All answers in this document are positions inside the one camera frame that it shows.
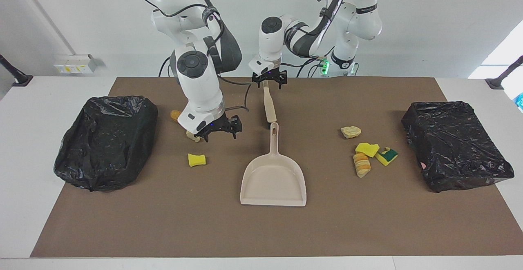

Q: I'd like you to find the beige brush with black bristles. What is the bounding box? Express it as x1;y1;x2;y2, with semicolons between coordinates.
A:
263;80;277;130

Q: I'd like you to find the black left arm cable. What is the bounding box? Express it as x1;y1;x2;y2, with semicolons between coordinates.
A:
281;0;329;68

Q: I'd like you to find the orange striped bread toy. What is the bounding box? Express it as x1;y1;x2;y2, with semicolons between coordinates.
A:
353;153;371;179

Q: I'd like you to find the yellow and green sponge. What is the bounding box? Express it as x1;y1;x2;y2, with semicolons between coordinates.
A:
375;147;398;167

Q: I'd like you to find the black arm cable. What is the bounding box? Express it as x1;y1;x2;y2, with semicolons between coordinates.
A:
133;0;252;113
281;0;329;68

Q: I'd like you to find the brown table mat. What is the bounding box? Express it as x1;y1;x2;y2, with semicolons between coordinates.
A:
30;77;523;258

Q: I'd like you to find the black right base cable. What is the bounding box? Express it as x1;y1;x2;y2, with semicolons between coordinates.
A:
159;56;174;77

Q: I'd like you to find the beige plastic dustpan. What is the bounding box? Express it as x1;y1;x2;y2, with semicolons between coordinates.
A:
240;122;307;207

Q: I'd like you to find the black left base cable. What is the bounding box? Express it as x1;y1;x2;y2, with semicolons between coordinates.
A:
297;57;329;77

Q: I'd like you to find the black base cable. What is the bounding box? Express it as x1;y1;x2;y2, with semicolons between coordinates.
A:
297;57;329;77
159;56;174;77

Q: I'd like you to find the white wall socket box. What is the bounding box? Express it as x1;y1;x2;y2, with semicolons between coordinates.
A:
54;54;98;74

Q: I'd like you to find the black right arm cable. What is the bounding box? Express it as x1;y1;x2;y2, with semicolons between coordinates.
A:
133;0;252;113

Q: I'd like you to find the black clamp stand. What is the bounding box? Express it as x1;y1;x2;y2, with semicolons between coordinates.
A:
485;56;523;90
0;54;33;87

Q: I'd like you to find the black bag lined bin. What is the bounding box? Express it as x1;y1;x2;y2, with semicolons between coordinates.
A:
401;101;515;193
54;95;159;192

